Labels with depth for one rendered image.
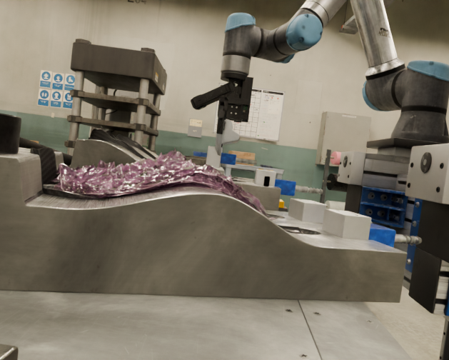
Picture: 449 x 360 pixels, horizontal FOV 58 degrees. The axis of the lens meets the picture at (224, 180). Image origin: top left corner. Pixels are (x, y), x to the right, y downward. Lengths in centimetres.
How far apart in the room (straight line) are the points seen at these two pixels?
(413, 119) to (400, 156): 11
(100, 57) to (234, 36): 390
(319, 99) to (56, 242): 730
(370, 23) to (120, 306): 114
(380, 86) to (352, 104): 641
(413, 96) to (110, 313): 105
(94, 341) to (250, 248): 17
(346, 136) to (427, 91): 612
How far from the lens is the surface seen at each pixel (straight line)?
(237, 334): 32
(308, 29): 100
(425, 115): 122
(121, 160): 74
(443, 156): 69
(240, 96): 107
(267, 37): 111
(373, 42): 133
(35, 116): 795
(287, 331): 35
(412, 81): 125
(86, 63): 494
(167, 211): 36
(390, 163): 117
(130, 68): 481
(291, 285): 41
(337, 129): 727
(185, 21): 766
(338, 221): 50
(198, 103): 107
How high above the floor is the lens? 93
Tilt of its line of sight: 3 degrees down
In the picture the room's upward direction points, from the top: 7 degrees clockwise
